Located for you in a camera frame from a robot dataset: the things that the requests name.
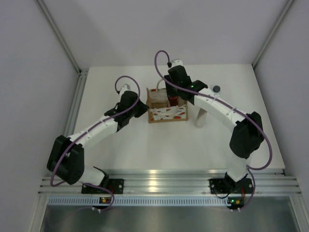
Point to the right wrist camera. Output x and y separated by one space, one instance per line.
174 63

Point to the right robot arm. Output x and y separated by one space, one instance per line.
246 136

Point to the aluminium mounting rail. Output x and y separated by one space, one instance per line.
196 182

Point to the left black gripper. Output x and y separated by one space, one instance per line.
143 108

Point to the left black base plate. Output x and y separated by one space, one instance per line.
115 186

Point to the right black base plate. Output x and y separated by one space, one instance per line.
219 186

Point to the right aluminium frame post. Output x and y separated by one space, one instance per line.
273 31

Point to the left aluminium frame post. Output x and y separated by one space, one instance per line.
59 36

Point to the burlap watermelon canvas bag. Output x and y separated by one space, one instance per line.
159 108

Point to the white slotted cable duct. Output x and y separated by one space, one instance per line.
140 201

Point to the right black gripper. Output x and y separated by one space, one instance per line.
169 92

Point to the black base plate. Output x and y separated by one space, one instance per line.
115 186
219 186

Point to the white bottle grey cap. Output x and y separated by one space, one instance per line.
216 90

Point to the aluminium frame post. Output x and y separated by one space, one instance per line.
273 31
59 36

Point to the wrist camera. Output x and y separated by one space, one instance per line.
174 63
124 88

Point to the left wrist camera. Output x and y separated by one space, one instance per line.
124 88

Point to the red bottle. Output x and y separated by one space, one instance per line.
173 100

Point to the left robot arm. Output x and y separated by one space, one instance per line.
66 160

